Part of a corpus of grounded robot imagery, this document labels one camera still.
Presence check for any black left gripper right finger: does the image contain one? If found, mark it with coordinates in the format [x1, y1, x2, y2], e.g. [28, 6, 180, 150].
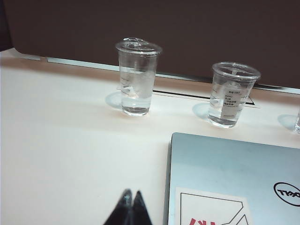
[132, 190, 153, 225]

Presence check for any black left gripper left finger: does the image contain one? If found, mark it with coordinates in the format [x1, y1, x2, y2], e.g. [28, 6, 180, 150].
[104, 188, 133, 225]

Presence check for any clear cup with white label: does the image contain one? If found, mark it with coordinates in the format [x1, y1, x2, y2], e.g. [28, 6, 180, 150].
[212, 62, 262, 128]

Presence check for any white red laptop sticker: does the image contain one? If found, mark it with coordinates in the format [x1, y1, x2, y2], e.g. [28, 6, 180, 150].
[175, 187, 249, 225]

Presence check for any silver Dell laptop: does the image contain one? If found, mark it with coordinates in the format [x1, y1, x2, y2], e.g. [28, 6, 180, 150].
[163, 132, 300, 225]

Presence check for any tall clear Starbucks logo cup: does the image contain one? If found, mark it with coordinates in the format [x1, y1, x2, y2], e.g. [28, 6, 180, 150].
[115, 37, 163, 117]

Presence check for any small clear plastic cup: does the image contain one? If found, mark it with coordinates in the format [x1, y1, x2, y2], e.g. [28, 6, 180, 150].
[294, 110, 300, 133]

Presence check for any brown desk partition panel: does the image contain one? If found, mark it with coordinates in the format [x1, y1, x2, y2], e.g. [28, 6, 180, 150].
[7, 0, 300, 89]

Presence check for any grey desk cable tray lid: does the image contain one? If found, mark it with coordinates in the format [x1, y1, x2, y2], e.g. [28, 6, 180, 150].
[46, 57, 261, 109]

